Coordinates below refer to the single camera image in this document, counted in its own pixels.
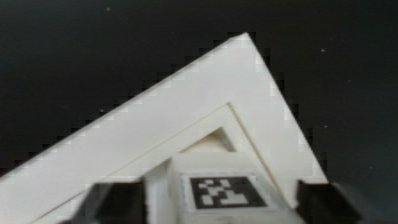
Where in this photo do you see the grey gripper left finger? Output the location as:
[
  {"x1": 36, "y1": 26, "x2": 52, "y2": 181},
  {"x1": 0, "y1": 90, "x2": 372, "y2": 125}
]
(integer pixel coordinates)
[{"x1": 61, "y1": 182, "x2": 148, "y2": 224}]

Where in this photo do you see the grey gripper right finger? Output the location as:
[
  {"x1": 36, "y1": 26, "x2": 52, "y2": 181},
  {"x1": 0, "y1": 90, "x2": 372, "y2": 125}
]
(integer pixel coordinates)
[{"x1": 295, "y1": 181, "x2": 363, "y2": 224}]

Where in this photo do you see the white square table top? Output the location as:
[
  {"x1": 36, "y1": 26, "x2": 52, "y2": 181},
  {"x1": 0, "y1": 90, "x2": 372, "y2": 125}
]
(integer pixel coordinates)
[{"x1": 0, "y1": 35, "x2": 327, "y2": 224}]

